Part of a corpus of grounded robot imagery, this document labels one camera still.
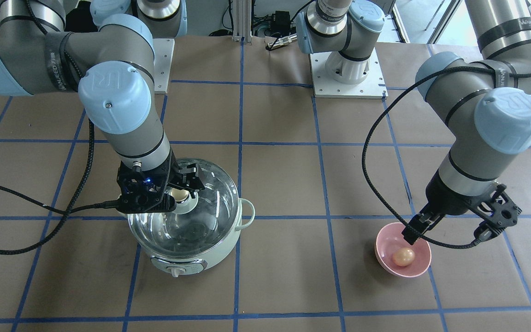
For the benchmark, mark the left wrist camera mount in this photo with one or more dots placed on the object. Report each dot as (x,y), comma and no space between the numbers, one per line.
(497,210)

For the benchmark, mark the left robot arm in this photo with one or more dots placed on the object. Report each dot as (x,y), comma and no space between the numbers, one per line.
(486,105)

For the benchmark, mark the mint green electric pot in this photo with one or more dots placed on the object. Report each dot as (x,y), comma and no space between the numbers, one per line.
(208,259)

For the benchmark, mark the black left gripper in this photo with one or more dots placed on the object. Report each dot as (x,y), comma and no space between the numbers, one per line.
(442,194)

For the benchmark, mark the beige egg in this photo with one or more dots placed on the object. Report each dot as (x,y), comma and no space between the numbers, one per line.
(403,257)

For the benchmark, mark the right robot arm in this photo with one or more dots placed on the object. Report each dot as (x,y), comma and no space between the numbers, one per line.
(111,69)

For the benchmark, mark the glass pot lid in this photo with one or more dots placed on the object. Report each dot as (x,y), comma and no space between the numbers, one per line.
(183,235)

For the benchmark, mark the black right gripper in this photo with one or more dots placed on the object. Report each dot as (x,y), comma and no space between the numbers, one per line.
(171,171)

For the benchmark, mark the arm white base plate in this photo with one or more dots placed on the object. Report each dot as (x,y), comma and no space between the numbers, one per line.
(163,57)
(346,74)

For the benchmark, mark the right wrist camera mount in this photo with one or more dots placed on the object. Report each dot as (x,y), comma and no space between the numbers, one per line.
(143,192)

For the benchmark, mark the pink bowl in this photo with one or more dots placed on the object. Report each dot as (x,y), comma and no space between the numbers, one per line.
(389,240)

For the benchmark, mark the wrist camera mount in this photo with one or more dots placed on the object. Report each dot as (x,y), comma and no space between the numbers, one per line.
(497,210)
(143,192)

